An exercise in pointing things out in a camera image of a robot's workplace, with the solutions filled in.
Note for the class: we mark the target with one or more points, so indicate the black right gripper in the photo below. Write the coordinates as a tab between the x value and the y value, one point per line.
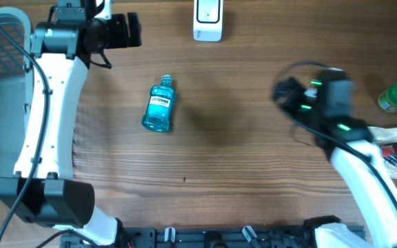
298	91

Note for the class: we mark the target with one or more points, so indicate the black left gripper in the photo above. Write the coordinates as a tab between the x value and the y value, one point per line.
121	40

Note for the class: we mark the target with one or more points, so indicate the blue mouthwash bottle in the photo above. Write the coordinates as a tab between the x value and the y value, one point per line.
158	114

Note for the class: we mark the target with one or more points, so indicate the black red snack packet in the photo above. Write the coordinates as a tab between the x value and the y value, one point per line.
389	153

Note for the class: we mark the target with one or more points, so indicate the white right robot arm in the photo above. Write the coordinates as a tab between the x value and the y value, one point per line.
347	142

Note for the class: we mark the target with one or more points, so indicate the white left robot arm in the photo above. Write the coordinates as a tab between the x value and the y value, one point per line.
42	189

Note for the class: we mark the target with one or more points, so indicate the white barcode scanner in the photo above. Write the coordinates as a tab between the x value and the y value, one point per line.
208	20

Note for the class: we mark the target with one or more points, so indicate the grey plastic basket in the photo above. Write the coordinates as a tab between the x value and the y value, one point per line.
15	85

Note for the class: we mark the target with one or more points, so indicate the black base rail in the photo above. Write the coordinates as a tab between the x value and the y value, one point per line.
280	236

